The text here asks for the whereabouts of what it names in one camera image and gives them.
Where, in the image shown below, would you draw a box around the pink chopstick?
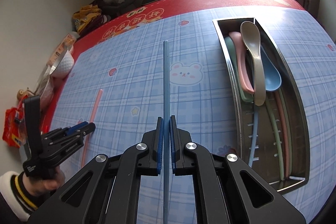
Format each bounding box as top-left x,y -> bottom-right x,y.
274,91 -> 289,178
80,89 -> 104,168

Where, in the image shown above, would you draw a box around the blue chopstick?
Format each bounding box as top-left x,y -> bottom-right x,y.
163,40 -> 170,224
248,105 -> 259,168

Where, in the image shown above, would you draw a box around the green plastic spoon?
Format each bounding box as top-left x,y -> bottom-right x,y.
224,36 -> 253,103

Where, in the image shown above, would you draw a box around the green chopstick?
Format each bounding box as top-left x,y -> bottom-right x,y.
265,98 -> 285,181
278,88 -> 293,177

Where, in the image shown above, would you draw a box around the pink plastic spoon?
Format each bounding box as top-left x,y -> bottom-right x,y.
229,32 -> 254,94

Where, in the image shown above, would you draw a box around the blue plastic spoon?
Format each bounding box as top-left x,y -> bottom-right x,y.
260,47 -> 282,92

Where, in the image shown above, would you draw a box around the beige plastic spoon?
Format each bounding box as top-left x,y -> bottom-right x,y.
240,21 -> 266,106

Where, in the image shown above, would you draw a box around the striped sleeve forearm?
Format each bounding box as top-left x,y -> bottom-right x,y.
1,171 -> 46,223

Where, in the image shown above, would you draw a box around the person's left hand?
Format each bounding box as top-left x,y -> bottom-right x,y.
22,166 -> 65,197

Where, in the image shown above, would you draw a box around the glass bowl with lid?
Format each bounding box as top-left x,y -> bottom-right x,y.
35,65 -> 54,110

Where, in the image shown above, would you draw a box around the blue plaid table mat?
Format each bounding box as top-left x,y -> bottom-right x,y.
51,6 -> 335,221

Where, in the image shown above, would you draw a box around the white ribbed bowl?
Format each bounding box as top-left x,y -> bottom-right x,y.
50,50 -> 75,79

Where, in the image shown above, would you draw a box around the packaged snack box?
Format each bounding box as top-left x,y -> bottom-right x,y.
47,31 -> 80,67

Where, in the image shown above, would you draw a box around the stainless steel utensil tray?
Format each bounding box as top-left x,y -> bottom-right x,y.
213,18 -> 310,194

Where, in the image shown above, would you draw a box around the yellow snack bags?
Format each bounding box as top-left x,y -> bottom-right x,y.
72,5 -> 102,36

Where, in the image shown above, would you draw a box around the red printed tablecloth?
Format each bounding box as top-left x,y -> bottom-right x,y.
39,0 -> 306,135

